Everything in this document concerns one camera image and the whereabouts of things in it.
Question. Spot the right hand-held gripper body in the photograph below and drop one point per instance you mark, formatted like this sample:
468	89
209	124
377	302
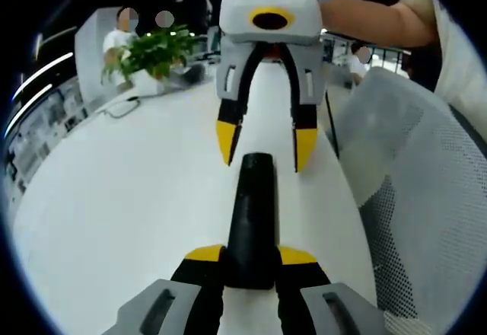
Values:
236	11

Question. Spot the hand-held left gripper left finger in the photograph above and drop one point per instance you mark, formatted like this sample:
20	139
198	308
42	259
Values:
190	274

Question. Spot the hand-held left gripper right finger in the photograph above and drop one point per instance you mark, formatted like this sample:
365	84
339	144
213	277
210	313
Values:
304	278

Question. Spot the black remote control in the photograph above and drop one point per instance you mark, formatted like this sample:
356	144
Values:
253	217

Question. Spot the small black device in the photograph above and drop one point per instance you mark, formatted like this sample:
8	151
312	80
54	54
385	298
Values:
195	74

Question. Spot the green potted plant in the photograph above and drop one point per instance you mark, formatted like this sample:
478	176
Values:
156	53

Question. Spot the white plant pot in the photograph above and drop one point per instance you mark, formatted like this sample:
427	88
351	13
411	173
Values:
146	83

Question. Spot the white mesh office chair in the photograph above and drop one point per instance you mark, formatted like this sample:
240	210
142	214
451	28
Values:
418	179

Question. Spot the white column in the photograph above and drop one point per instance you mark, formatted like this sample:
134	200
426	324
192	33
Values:
87	64

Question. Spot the white equipment cabinets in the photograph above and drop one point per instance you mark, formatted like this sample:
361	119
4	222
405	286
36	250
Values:
42	129

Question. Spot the ceiling light strip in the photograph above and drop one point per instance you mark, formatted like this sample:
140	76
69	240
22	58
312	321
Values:
28	108
43	74

